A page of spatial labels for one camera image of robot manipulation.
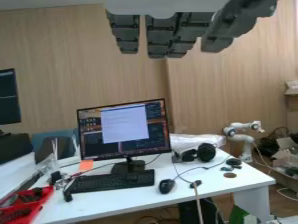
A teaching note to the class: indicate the white plastic bag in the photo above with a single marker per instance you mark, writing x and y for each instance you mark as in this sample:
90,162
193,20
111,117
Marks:
194,139

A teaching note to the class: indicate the black keyboard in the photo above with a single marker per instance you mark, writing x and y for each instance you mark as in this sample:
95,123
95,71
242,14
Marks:
110,181

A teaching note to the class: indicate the dark computer screen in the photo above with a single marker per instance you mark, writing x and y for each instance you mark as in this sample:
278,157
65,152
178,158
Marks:
8,96

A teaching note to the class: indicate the white desk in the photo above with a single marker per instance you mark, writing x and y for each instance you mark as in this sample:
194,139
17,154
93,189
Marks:
133,203

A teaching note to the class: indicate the orange paper note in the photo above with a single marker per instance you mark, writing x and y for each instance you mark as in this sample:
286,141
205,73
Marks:
86,165

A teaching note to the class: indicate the black computer mouse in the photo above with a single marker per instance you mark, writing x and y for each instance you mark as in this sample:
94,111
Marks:
166,186

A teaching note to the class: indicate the black headphones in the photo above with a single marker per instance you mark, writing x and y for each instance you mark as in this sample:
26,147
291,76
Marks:
205,152

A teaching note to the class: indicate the red tray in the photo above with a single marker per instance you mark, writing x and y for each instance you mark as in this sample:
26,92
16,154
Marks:
21,205

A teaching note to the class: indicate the small white jointed device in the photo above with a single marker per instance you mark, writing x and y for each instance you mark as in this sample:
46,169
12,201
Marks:
240,133

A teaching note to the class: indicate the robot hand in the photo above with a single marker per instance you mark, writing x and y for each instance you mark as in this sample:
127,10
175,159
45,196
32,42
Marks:
167,30

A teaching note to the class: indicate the black computer monitor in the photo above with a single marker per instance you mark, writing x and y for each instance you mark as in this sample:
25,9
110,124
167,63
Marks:
123,130

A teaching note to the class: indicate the black bag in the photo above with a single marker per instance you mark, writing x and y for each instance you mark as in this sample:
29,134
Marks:
13,148

